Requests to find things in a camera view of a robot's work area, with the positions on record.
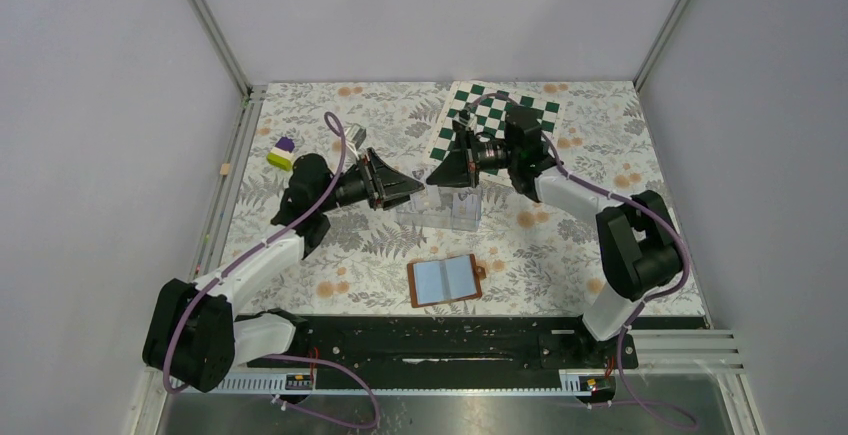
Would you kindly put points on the silver VIP credit card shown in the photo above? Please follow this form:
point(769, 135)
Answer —
point(420, 174)

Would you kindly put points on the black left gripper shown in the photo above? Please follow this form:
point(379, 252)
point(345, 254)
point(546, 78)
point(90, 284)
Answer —
point(385, 187)

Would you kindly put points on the purple white green block stack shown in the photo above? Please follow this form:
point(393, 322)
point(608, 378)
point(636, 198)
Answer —
point(281, 154)

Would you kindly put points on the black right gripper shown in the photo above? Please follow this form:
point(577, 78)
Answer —
point(462, 167)

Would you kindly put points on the clear plastic card box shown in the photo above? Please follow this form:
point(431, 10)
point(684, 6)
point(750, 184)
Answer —
point(432, 208)

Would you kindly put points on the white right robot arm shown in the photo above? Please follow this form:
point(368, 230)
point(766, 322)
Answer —
point(640, 250)

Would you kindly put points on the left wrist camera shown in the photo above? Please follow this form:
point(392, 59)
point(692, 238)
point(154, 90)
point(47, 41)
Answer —
point(355, 136)

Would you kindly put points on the floral patterned table mat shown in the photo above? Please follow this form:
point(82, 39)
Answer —
point(539, 260)

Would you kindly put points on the white slotted cable duct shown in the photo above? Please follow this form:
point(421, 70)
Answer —
point(419, 381)

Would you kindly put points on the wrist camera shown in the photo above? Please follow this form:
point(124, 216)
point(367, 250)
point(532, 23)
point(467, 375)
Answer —
point(462, 121)
point(355, 136)

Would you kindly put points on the brown leather card holder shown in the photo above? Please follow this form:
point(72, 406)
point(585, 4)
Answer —
point(445, 281)

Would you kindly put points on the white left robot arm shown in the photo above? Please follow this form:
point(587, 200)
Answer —
point(195, 335)

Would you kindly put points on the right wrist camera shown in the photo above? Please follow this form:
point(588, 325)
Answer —
point(462, 121)

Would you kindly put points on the green white checkerboard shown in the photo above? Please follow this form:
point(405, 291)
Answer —
point(487, 117)

